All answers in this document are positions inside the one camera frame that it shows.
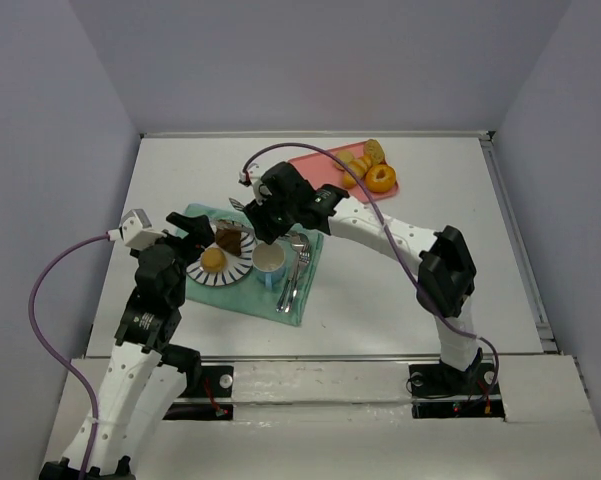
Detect chocolate croissant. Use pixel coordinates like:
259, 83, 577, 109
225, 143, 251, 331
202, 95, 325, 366
215, 220, 243, 257

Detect round muffin front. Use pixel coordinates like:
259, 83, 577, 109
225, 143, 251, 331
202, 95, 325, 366
200, 247, 227, 273

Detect round muffin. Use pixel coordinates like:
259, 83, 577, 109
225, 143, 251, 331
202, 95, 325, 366
334, 150, 356, 170
200, 247, 227, 273

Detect metal tongs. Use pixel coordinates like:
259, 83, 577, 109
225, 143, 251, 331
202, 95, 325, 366
211, 198, 310, 251

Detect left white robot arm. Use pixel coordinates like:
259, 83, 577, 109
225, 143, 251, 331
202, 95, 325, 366
39, 209, 215, 479

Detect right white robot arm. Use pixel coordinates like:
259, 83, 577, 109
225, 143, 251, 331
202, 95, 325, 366
239, 162, 482, 380

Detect seeded bread roll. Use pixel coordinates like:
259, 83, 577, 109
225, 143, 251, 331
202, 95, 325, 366
363, 139, 386, 165

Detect light blue mug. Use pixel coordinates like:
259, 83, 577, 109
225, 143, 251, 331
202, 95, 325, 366
252, 243, 286, 290

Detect metal spoon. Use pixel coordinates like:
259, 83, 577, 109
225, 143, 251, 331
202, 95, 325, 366
276, 233, 311, 314

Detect pink tray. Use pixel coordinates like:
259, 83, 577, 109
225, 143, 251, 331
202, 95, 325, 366
289, 141, 400, 203

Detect blue striped white plate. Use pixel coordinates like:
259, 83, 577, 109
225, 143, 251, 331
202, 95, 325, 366
187, 219, 257, 287

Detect metal fork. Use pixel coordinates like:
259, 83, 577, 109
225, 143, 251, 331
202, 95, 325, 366
284, 244, 311, 314

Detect metal knife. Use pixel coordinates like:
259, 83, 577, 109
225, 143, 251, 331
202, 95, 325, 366
276, 251, 306, 312

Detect round muffin back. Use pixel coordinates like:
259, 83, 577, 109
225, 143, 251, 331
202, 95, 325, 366
334, 150, 356, 170

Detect striped yellow croissant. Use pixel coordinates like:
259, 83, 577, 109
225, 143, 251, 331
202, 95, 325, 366
342, 155, 373, 189

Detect green cloth placemat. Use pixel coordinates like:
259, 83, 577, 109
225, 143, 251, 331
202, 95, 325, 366
186, 226, 324, 326

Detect orange donut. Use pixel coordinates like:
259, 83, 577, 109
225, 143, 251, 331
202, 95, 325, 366
364, 163, 397, 194

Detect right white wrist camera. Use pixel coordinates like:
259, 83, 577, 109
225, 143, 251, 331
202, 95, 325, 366
239, 170, 272, 204

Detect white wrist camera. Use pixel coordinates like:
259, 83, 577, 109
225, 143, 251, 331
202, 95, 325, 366
239, 170, 272, 204
120, 209, 165, 251

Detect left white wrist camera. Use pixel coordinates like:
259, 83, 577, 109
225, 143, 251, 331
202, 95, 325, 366
120, 209, 165, 251

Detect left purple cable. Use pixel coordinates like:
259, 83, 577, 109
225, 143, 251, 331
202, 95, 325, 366
28, 230, 125, 480

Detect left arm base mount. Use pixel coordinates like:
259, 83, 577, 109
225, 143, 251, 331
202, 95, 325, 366
163, 365, 234, 421

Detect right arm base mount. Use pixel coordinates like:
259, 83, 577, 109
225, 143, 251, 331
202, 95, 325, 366
405, 363, 505, 420

